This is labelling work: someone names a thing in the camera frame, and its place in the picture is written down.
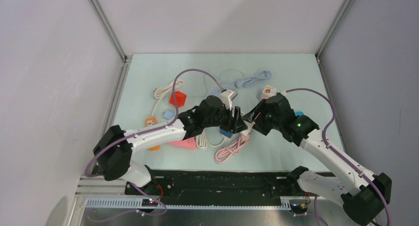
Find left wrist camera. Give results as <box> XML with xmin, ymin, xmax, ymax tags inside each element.
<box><xmin>219</xmin><ymin>89</ymin><xmax>237</xmax><ymax>110</ymax></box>

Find dark blue cube socket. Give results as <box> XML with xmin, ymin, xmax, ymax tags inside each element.
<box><xmin>219</xmin><ymin>128</ymin><xmax>233</xmax><ymax>138</ymax></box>

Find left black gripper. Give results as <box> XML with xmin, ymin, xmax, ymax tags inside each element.
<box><xmin>203</xmin><ymin>102</ymin><xmax>248</xmax><ymax>134</ymax></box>

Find light blue coiled cable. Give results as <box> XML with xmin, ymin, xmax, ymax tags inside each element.
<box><xmin>226</xmin><ymin>70</ymin><xmax>272</xmax><ymax>89</ymax></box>

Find light blue table mat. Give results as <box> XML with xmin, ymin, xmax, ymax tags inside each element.
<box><xmin>113</xmin><ymin>54</ymin><xmax>332</xmax><ymax>172</ymax></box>

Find white orange strip cable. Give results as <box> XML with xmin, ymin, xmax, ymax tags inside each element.
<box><xmin>150</xmin><ymin>78</ymin><xmax>185</xmax><ymax>118</ymax></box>

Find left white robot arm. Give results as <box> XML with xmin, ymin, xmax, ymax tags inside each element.
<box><xmin>93</xmin><ymin>95</ymin><xmax>248</xmax><ymax>194</ymax></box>

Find pink coiled cable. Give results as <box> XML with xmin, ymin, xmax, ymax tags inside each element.
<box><xmin>214</xmin><ymin>134</ymin><xmax>251</xmax><ymax>164</ymax></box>

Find white coiled cable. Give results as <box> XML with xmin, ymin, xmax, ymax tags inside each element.
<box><xmin>196</xmin><ymin>129</ymin><xmax>226</xmax><ymax>150</ymax></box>

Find red cube socket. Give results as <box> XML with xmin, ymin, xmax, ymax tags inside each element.
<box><xmin>169</xmin><ymin>91</ymin><xmax>187</xmax><ymax>107</ymax></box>

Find orange power strip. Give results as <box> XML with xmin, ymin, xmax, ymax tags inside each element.
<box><xmin>145</xmin><ymin>117</ymin><xmax>160</xmax><ymax>151</ymax></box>

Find small light blue charger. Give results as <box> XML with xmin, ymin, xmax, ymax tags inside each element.
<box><xmin>163</xmin><ymin>110</ymin><xmax>175</xmax><ymax>120</ymax></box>

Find pink triangular power strip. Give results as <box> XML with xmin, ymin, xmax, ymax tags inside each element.
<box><xmin>167</xmin><ymin>137</ymin><xmax>197</xmax><ymax>150</ymax></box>

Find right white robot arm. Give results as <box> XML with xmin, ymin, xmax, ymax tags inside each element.
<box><xmin>243</xmin><ymin>93</ymin><xmax>392</xmax><ymax>226</ymax></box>

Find white plug adapter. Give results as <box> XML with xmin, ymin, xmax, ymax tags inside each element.
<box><xmin>240</xmin><ymin>121</ymin><xmax>255</xmax><ymax>136</ymax></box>

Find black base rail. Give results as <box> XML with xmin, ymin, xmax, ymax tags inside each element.
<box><xmin>144</xmin><ymin>170</ymin><xmax>315</xmax><ymax>207</ymax></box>

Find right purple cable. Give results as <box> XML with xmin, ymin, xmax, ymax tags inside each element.
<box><xmin>281</xmin><ymin>88</ymin><xmax>392</xmax><ymax>226</ymax></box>

